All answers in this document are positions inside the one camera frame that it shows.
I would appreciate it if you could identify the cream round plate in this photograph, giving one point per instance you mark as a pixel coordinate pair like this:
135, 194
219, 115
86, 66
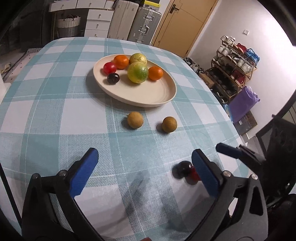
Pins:
132, 85

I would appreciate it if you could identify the wooden door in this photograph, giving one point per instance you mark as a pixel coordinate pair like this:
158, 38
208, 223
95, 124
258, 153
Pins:
181, 24

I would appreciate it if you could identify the beige suitcase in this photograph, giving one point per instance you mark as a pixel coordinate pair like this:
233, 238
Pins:
122, 20

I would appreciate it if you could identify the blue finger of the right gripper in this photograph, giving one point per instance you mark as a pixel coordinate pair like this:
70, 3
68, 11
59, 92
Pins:
229, 150

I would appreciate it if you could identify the teal checkered tablecloth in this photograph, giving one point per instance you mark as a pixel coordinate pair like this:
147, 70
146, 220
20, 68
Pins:
55, 111

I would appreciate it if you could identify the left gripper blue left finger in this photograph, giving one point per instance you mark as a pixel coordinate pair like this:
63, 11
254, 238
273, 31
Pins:
81, 170

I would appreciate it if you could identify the purple plastic bag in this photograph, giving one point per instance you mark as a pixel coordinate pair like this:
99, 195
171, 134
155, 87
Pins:
242, 103

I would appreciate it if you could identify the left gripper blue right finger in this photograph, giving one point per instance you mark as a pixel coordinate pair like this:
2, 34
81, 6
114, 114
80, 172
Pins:
209, 172

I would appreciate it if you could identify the orange tangerine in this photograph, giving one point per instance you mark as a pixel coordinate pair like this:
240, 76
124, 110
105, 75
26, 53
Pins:
155, 73
121, 61

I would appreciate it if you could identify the white drawer desk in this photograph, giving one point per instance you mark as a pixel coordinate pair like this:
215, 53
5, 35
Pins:
98, 17

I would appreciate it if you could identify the dark purple plum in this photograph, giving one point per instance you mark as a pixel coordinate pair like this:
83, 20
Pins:
113, 78
183, 169

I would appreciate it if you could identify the silver suitcase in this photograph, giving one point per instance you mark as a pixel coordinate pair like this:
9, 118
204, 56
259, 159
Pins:
144, 25

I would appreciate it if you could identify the woven laundry basket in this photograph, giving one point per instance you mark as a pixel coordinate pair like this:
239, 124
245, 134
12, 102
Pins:
68, 27

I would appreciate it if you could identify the brown longan fruit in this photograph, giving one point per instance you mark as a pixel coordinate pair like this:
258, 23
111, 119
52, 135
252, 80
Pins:
169, 124
135, 119

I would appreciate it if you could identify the wooden shoe rack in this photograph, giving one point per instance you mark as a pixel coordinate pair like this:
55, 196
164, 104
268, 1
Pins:
231, 68

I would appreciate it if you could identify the green yellow guava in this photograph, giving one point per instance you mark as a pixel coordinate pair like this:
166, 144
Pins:
137, 72

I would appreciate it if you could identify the stack of shoe boxes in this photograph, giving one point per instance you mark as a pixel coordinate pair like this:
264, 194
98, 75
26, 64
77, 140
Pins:
154, 3

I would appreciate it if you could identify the red cherry tomato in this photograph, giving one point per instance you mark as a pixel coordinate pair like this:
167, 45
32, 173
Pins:
109, 68
194, 177

